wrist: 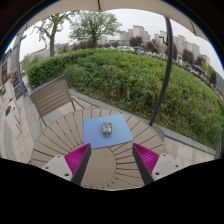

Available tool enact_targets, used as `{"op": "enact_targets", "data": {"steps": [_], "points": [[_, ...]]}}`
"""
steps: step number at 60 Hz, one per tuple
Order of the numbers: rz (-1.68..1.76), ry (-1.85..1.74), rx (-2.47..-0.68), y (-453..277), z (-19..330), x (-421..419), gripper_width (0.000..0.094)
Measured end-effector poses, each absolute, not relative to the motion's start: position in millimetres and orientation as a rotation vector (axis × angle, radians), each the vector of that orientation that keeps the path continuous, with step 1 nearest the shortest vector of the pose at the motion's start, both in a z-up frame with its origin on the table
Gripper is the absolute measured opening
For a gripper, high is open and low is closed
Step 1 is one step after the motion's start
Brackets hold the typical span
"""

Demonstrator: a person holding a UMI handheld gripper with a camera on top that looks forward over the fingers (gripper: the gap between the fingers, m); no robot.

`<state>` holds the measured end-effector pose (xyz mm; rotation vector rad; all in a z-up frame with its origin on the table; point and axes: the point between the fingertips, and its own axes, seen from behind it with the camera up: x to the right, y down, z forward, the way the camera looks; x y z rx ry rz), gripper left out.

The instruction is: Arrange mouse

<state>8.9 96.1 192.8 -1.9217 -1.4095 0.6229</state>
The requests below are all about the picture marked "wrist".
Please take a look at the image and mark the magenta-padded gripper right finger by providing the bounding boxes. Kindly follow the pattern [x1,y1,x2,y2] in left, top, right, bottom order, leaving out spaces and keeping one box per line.
[131,143,184,186]

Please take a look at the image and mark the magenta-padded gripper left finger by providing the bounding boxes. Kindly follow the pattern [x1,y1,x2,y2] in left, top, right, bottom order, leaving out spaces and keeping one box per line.
[41,143,92,186]

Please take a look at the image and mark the blue square mouse pad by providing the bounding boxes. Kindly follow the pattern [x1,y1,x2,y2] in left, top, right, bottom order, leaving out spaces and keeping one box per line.
[82,114,134,150]

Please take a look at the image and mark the grey slatted outdoor chair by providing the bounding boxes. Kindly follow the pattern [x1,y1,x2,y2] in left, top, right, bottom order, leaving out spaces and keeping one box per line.
[29,74,86,128]

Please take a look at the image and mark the white planter box with flowers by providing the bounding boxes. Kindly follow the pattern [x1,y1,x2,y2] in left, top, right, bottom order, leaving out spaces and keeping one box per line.
[3,99,23,139]

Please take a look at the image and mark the curved dark umbrella pole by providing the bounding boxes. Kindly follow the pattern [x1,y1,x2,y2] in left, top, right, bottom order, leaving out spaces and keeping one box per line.
[148,16,174,128]

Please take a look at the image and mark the tall thin-trunked tree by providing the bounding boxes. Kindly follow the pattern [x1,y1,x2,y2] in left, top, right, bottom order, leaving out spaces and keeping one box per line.
[33,10,79,58]

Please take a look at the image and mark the distant apartment buildings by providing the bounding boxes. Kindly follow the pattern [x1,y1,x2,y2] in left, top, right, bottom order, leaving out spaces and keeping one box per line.
[98,24,212,68]

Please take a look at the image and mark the round leafy tree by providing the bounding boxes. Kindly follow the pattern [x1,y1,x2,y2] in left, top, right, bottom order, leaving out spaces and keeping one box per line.
[68,10,123,48]

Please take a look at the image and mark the beige patio umbrella canopy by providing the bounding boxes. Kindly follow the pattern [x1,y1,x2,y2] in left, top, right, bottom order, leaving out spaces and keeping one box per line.
[16,0,211,43]

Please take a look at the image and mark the grey street post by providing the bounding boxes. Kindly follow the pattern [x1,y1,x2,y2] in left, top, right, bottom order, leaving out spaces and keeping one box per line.
[9,33,28,99]

